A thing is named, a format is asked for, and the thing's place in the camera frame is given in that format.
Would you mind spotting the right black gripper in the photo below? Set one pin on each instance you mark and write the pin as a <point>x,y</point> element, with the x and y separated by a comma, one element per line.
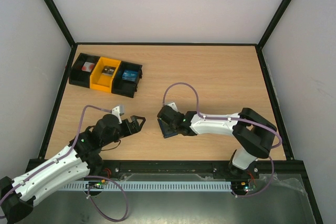
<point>166,128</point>

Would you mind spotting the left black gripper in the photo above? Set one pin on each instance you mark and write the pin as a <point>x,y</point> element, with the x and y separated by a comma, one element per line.
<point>136,128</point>

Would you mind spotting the blue leather card holder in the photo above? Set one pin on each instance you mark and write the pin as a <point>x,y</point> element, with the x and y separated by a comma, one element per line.
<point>169,129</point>

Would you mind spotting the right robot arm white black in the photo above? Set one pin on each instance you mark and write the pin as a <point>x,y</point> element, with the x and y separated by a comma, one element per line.
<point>254,133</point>

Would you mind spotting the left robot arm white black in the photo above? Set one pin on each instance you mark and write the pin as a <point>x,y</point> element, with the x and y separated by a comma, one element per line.
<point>80,158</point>

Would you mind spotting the blue card in bin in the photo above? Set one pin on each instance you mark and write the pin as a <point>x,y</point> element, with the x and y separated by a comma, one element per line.
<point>129,75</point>

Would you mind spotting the black card in yellow bin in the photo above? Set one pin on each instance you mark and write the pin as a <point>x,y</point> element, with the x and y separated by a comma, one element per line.
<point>108,70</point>

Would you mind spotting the red white card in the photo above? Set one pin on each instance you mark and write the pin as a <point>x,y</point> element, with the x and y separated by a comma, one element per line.
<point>88,66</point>

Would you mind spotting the right black storage bin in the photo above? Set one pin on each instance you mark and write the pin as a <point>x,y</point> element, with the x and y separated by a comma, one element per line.
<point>126,88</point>

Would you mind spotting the black storage bin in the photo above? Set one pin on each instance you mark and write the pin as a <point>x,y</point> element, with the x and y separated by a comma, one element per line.
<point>126,88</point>
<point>77,76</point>

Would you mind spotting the yellow storage bin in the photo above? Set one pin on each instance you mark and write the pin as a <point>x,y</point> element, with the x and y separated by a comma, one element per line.
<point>101,82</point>

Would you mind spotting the left black storage bin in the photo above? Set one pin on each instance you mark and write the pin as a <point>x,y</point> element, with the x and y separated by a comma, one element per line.
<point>77,76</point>

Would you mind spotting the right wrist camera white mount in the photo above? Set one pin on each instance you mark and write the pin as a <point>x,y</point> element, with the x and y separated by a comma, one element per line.
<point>172,105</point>

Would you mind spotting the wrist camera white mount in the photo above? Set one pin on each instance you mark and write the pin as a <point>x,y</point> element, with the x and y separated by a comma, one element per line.
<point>172,105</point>
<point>118,111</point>

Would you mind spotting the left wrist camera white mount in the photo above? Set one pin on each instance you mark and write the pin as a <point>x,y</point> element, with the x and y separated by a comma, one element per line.
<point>118,111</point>

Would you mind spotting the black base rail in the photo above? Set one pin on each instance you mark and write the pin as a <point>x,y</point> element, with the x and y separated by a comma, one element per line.
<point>214,169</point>

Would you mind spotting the light blue slotted cable duct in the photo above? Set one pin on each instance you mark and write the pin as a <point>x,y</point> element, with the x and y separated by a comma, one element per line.
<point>150,186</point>

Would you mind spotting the black enclosure frame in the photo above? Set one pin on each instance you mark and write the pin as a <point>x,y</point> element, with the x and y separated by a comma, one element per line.
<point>290,166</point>

